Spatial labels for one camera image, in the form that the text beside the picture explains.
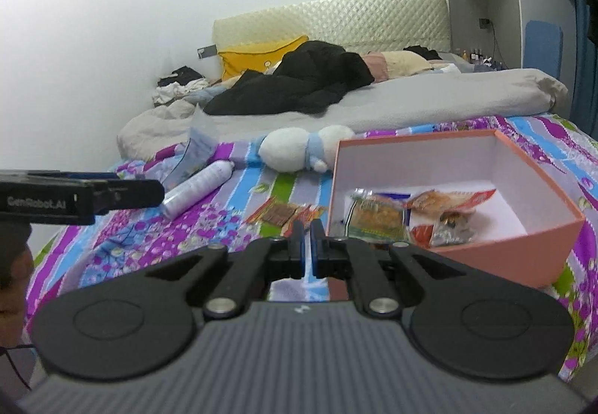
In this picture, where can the yellow pillow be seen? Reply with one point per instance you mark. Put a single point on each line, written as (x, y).
(243, 61)

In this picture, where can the cream quilted headboard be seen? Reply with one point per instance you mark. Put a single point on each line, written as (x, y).
(350, 19)

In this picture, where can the light blue cloth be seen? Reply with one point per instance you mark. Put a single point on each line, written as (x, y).
(210, 92)

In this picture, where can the white spray bottle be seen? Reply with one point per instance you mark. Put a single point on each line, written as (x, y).
(196, 192)

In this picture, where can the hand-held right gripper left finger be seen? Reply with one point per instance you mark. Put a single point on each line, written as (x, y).
(302, 255)

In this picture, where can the brown strip snack packet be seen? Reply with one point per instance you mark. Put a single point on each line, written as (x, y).
(278, 214)

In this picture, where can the grey wall panel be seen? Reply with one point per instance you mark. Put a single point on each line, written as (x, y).
(207, 52)

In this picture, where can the person's left hand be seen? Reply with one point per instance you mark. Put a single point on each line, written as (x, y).
(11, 316)

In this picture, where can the black wall outlet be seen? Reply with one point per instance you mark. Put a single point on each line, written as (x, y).
(485, 22)

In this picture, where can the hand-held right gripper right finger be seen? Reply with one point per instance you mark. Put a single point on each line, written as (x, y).
(317, 255)

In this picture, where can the blue padded board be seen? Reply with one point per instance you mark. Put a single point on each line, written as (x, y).
(542, 49)

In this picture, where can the pile of clothes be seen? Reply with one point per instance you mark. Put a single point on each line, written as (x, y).
(173, 91)

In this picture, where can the clear plastic bag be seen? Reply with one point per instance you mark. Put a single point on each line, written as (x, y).
(201, 143)

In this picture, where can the purple floral bedsheet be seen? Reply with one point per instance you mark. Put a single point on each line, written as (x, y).
(187, 246)

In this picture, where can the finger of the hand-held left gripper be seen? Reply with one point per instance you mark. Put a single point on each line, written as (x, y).
(135, 194)

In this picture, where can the row of small bottles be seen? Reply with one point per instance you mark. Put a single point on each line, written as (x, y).
(481, 59)

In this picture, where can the red label snack packet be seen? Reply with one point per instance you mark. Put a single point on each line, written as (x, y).
(314, 213)

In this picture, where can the grey duvet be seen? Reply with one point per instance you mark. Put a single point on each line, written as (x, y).
(420, 105)

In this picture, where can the pink cloth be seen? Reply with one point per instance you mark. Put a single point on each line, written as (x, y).
(377, 66)

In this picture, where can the dark cloth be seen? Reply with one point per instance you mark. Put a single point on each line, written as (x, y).
(423, 53)

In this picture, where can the beige cushion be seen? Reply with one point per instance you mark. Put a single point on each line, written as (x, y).
(406, 61)

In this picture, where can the blue white snack packet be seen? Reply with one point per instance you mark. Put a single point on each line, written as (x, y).
(395, 198)

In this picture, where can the white blue plush toy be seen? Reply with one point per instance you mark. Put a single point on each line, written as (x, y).
(285, 150)

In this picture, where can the orange snack packet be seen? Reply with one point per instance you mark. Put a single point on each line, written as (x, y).
(448, 199)

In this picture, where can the black clothing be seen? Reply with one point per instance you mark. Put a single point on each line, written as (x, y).
(303, 73)

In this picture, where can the pink cardboard box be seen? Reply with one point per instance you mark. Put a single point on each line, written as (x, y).
(514, 255)

